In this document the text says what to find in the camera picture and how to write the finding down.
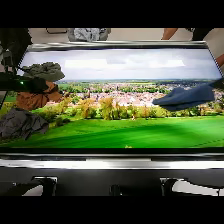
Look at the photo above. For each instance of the dark blue garment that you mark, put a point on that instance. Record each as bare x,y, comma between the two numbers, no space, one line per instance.
186,97

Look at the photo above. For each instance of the person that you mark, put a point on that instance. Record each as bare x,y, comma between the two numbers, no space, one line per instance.
200,33

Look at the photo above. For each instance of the dark grey garment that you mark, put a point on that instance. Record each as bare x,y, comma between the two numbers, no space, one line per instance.
21,123

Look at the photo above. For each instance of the grey-green garment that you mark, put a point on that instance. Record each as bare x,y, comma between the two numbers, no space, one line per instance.
45,70

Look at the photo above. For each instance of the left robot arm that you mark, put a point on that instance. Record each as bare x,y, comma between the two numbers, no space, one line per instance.
15,83

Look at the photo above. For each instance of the grey garment with folds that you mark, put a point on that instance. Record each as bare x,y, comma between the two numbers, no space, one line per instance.
87,34

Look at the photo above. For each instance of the brown garment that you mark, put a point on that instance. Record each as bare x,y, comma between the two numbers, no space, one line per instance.
35,99

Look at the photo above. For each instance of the silver frame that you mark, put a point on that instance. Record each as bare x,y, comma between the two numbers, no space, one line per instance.
116,164

